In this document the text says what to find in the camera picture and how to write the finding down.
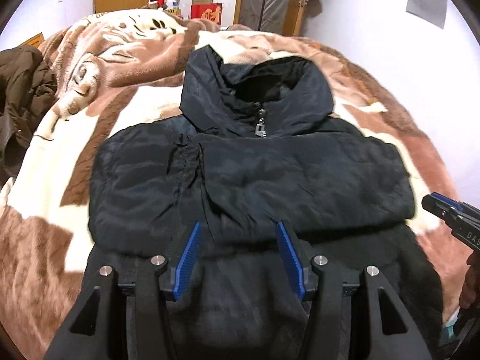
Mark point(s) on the brown cream plush blanket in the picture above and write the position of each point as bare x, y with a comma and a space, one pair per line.
124, 68

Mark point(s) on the wooden door with curtain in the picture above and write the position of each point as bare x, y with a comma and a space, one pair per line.
284, 17

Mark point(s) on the red santa hat toy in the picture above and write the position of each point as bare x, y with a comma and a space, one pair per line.
156, 4

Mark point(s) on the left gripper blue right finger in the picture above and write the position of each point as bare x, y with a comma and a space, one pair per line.
297, 262

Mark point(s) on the black hooded puffer jacket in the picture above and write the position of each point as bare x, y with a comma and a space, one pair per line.
255, 145

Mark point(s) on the brown puffer jacket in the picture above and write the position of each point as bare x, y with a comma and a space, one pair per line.
28, 89

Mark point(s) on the person's right hand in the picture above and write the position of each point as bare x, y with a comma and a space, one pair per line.
470, 289

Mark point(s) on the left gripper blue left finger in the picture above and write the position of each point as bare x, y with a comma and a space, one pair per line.
182, 256

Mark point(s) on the red gift box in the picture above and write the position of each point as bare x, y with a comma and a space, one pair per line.
212, 12

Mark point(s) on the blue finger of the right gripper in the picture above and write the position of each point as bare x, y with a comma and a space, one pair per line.
448, 201

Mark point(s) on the grey wall panel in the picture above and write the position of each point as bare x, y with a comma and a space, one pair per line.
432, 11

